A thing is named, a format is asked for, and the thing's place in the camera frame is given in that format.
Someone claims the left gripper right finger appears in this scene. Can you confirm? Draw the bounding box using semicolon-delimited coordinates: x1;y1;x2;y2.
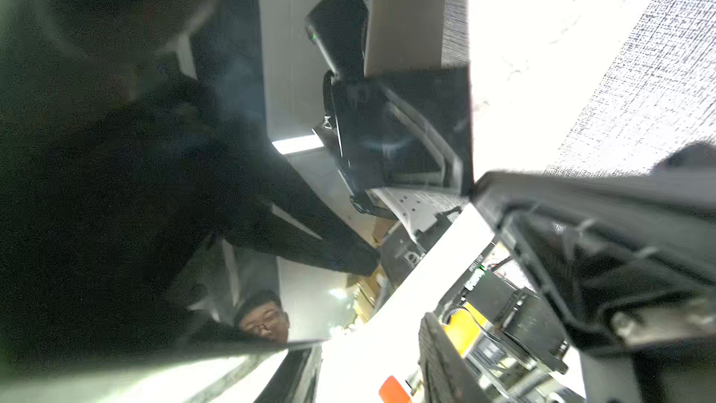
419;313;490;403

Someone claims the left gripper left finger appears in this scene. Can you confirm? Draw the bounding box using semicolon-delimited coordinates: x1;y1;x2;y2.
255;347;323;403

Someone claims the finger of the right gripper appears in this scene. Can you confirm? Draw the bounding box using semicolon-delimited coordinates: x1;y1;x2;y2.
470;170;715;353

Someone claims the black phone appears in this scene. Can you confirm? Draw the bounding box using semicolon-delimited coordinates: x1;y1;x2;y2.
1;0;473;386

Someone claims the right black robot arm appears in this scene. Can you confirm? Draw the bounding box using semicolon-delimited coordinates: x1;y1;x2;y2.
470;169;715;377

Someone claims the red emergency button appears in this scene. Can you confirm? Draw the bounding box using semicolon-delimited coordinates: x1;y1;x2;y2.
379;375;412;403

